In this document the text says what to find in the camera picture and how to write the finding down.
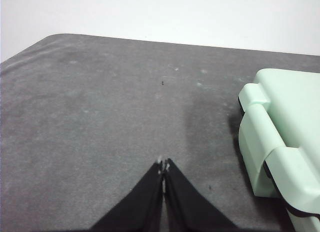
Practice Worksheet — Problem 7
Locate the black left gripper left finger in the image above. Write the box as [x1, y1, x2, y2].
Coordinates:
[89, 156, 164, 232]

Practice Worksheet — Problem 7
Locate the mint green cooker base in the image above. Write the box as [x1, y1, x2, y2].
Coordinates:
[236, 83, 320, 232]

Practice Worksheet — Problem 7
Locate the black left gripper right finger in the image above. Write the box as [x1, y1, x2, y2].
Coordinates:
[163, 158, 238, 232]

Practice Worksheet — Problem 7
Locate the mint green hinged griddle cover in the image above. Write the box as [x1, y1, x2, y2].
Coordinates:
[253, 68, 320, 217]

